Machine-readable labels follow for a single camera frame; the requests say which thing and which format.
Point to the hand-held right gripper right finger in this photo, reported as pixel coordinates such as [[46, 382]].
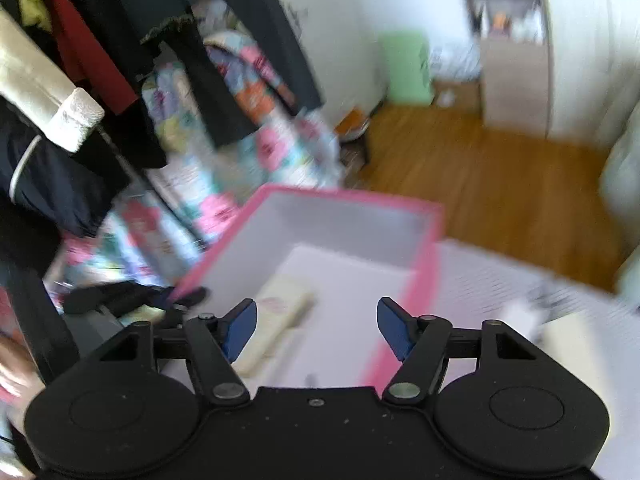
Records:
[[392, 329]]

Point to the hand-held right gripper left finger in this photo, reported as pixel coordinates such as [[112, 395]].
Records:
[[242, 329]]

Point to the pink storage box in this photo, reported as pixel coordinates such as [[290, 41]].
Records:
[[425, 285]]

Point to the white charger cube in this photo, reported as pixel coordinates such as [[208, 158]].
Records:
[[517, 317]]

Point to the person's left forearm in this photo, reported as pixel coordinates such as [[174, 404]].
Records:
[[15, 375]]

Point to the cream flat packet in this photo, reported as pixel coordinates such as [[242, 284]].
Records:
[[280, 310]]

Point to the printed white bed sheet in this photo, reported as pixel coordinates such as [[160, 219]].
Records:
[[475, 285]]

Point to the white flat box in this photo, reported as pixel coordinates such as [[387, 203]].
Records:
[[575, 355]]

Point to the floral quilt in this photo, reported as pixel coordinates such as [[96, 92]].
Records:
[[280, 145]]

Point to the bin with orange bag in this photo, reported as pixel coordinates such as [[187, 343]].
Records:
[[350, 122]]

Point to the navy jacket white piping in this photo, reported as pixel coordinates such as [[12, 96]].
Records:
[[50, 185]]

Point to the brown cardboard box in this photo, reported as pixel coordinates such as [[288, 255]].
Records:
[[462, 97]]

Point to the black frayed hanging garment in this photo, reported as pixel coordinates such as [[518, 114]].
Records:
[[150, 85]]

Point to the white puffy duvet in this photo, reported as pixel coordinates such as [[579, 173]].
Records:
[[620, 175]]

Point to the white printed bag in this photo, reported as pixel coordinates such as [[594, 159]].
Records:
[[455, 60]]

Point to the wooden shelf cabinet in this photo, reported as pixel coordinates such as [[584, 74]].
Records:
[[510, 75]]

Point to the red hanging garment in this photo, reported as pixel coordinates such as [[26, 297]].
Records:
[[90, 60]]

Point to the cream fleece coat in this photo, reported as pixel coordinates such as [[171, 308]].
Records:
[[40, 90]]

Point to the white door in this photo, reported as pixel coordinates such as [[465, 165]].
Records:
[[340, 20]]

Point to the light wood wardrobe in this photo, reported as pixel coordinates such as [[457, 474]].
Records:
[[590, 50]]

